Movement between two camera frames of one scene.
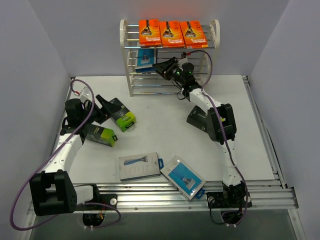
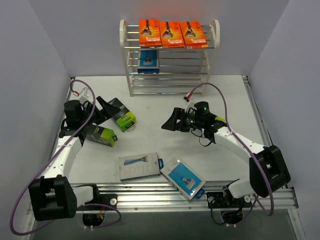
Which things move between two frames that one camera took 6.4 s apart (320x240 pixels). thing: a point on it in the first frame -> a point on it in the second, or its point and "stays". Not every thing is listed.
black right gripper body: [167, 69] -> [182, 119]
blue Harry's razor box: [146, 58] stays
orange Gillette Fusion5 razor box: [193, 34] stays
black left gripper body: [100, 114] stays
